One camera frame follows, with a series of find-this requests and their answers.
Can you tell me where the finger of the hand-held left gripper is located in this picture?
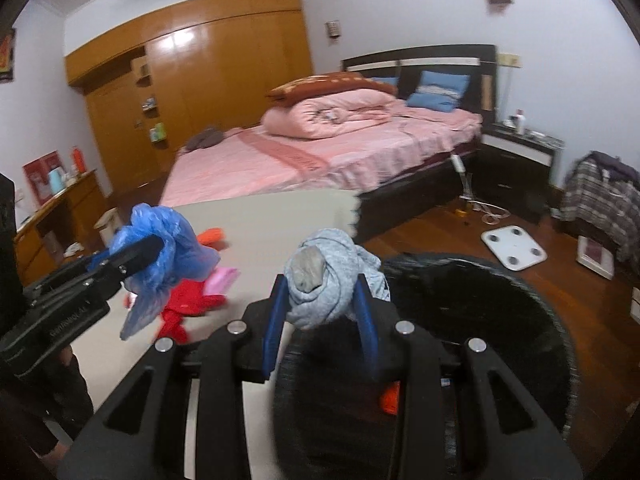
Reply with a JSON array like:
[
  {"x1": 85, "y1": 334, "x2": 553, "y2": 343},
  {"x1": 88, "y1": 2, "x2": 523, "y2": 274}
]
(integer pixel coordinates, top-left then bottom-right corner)
[{"x1": 22, "y1": 236, "x2": 166, "y2": 312}]

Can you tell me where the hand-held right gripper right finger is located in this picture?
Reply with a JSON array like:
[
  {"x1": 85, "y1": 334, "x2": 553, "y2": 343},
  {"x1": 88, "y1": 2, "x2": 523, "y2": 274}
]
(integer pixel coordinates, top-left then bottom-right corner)
[{"x1": 350, "y1": 275, "x2": 583, "y2": 480}]

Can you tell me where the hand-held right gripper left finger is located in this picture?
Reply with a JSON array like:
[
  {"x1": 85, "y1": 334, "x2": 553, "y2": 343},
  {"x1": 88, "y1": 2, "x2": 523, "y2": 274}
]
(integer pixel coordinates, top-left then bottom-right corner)
[{"x1": 57, "y1": 274, "x2": 301, "y2": 480}]

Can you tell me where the blue plastic bag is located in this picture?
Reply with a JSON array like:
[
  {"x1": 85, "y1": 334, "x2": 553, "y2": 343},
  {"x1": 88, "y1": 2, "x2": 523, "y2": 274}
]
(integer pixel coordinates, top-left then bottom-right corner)
[{"x1": 109, "y1": 203, "x2": 222, "y2": 341}]

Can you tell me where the grey sock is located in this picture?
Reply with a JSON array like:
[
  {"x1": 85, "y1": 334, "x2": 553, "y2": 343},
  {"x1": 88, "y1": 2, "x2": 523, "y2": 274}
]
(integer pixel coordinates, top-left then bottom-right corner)
[{"x1": 283, "y1": 228, "x2": 393, "y2": 331}]

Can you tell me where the red cloth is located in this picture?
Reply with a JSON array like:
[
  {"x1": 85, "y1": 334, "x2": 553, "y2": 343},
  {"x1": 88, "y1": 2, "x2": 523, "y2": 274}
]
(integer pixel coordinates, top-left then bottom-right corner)
[{"x1": 124, "y1": 260, "x2": 228, "y2": 346}]

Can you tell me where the orange spiked pad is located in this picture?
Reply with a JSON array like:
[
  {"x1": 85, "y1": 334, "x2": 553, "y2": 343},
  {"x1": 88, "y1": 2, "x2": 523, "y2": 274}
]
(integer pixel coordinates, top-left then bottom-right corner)
[{"x1": 196, "y1": 228, "x2": 226, "y2": 250}]

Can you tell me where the black trash bin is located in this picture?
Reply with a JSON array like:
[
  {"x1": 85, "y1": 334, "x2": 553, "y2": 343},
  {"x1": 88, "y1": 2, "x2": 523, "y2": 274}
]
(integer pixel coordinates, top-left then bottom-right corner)
[{"x1": 274, "y1": 252, "x2": 580, "y2": 480}]

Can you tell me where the person's left forearm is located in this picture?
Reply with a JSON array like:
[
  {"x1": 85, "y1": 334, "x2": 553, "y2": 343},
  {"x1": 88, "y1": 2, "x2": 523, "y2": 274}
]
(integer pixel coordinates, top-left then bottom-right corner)
[{"x1": 0, "y1": 350, "x2": 96, "y2": 480}]

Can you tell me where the white stool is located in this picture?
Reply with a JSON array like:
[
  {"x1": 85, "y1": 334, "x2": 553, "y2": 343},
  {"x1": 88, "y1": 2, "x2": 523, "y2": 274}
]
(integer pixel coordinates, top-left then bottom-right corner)
[{"x1": 95, "y1": 207, "x2": 121, "y2": 246}]

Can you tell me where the small orange item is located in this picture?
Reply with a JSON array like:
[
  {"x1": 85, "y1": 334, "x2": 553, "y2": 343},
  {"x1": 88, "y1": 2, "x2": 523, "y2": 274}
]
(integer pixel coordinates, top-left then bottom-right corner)
[{"x1": 379, "y1": 381, "x2": 402, "y2": 415}]

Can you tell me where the pink rolled sock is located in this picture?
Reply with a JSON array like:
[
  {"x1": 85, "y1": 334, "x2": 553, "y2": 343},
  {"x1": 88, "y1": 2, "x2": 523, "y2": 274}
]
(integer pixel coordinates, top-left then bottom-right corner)
[{"x1": 202, "y1": 266, "x2": 240, "y2": 297}]

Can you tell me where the wooden sideboard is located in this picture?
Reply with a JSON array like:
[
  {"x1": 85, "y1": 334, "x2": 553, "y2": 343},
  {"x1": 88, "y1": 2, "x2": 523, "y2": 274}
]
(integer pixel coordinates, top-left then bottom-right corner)
[{"x1": 14, "y1": 170, "x2": 108, "y2": 286}]

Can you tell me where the dark clothing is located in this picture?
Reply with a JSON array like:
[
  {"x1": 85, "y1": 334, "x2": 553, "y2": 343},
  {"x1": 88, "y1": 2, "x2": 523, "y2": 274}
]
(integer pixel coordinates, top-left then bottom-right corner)
[{"x1": 185, "y1": 127, "x2": 224, "y2": 151}]

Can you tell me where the white bathroom scale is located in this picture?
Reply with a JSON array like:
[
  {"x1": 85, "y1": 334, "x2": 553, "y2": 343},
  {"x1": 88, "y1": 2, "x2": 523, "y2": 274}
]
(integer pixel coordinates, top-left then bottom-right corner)
[{"x1": 481, "y1": 225, "x2": 548, "y2": 272}]

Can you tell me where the bed with pink sheet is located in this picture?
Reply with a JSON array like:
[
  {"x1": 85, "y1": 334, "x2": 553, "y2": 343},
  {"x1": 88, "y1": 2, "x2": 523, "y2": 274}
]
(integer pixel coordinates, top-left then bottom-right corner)
[{"x1": 159, "y1": 44, "x2": 498, "y2": 241}]

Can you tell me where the wooden wardrobe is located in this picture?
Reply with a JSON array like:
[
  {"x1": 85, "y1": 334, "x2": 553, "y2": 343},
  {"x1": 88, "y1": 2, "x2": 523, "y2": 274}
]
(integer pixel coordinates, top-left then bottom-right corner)
[{"x1": 64, "y1": 0, "x2": 316, "y2": 196}]

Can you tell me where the black nightstand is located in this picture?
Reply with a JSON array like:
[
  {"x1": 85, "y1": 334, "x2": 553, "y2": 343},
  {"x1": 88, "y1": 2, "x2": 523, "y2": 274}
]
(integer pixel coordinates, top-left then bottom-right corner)
[{"x1": 472, "y1": 122, "x2": 566, "y2": 223}]

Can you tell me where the folded pink quilt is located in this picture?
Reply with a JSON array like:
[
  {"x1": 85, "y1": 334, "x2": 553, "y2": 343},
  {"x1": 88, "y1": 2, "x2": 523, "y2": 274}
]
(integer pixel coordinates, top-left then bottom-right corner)
[{"x1": 262, "y1": 87, "x2": 406, "y2": 139}]

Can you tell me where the white framed picture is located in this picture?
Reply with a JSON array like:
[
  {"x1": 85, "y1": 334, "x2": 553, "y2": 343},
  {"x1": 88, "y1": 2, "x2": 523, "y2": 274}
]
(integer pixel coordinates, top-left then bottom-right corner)
[{"x1": 575, "y1": 235, "x2": 616, "y2": 281}]

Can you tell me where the brown folded blanket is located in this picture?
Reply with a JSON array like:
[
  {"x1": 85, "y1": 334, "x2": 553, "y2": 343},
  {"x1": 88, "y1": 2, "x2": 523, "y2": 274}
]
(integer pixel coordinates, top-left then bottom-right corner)
[{"x1": 266, "y1": 72, "x2": 398, "y2": 106}]

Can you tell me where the large blue pillow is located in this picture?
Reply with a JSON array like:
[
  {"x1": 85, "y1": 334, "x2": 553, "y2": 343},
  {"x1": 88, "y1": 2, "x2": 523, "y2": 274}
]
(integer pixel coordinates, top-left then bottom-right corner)
[{"x1": 406, "y1": 71, "x2": 472, "y2": 112}]

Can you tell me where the plaid clothing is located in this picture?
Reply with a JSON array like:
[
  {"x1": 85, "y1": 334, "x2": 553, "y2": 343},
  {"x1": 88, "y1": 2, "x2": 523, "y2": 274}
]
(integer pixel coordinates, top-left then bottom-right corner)
[{"x1": 559, "y1": 150, "x2": 640, "y2": 266}]

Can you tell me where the red photo frame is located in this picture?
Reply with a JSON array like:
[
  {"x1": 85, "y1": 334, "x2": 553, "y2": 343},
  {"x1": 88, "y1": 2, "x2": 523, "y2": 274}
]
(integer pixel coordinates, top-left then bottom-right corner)
[{"x1": 22, "y1": 150, "x2": 63, "y2": 206}]

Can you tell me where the white cable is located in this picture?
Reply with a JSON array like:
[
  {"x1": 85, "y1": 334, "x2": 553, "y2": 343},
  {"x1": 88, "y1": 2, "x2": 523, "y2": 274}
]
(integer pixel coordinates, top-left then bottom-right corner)
[{"x1": 472, "y1": 200, "x2": 511, "y2": 225}]

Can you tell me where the wall poster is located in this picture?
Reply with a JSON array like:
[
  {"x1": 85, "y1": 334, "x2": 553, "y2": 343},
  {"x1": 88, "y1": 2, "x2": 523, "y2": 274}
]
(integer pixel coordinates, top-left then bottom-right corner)
[{"x1": 0, "y1": 27, "x2": 18, "y2": 82}]

